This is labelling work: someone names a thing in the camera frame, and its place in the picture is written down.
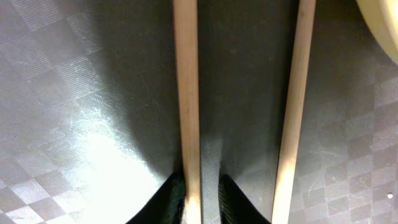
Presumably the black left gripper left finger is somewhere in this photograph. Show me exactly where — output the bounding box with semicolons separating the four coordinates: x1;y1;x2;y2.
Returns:
127;172;186;224

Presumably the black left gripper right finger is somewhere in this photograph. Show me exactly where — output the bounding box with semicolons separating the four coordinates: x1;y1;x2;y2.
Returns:
218;174;271;224

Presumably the wooden chopstick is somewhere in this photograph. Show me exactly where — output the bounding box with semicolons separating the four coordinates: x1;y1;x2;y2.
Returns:
271;0;316;224
173;0;201;223

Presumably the yellow round plate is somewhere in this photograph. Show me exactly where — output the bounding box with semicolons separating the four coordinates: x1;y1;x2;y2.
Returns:
356;0;397;64

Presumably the brown plastic serving tray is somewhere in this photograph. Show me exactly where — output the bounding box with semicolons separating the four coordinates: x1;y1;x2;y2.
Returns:
1;0;397;223

